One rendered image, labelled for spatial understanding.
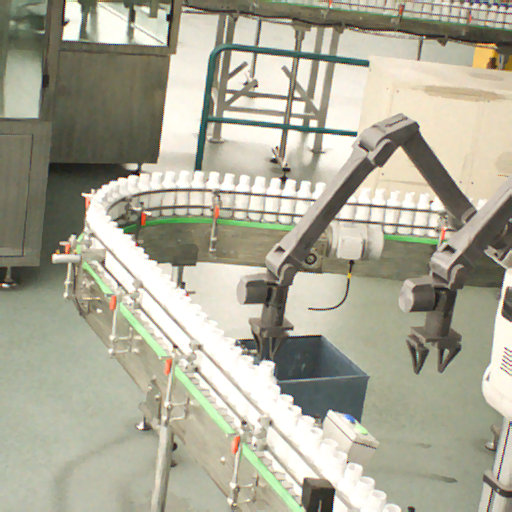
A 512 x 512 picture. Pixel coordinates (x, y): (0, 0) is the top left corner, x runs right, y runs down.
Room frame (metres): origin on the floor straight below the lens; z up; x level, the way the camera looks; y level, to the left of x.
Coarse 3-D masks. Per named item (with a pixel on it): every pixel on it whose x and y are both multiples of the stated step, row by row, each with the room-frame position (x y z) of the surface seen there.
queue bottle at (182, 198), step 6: (180, 174) 4.82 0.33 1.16; (186, 174) 4.81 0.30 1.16; (180, 180) 4.82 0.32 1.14; (186, 180) 4.82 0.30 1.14; (180, 186) 4.80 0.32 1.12; (186, 186) 4.80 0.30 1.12; (180, 192) 4.80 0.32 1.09; (186, 192) 4.81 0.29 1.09; (180, 198) 4.80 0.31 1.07; (186, 198) 4.81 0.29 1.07; (180, 204) 4.80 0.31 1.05; (186, 204) 4.81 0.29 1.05; (174, 210) 4.81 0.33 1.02; (180, 210) 4.80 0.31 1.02; (186, 210) 4.81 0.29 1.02
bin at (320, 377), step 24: (312, 336) 3.93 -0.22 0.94; (288, 360) 3.90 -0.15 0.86; (312, 360) 3.94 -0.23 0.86; (336, 360) 3.85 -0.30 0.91; (288, 384) 3.55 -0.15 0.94; (312, 384) 3.59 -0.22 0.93; (336, 384) 3.63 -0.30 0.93; (360, 384) 3.67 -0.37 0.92; (312, 408) 3.60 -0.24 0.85; (336, 408) 3.63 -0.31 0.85; (360, 408) 3.67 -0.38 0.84
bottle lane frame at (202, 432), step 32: (96, 288) 4.02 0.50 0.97; (96, 320) 3.99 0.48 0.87; (128, 320) 3.75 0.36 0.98; (128, 352) 3.72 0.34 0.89; (160, 352) 3.52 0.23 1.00; (160, 384) 3.49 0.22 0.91; (192, 384) 3.33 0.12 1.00; (192, 416) 3.28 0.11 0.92; (192, 448) 3.26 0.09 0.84; (224, 448) 3.09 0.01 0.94; (224, 480) 3.07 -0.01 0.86
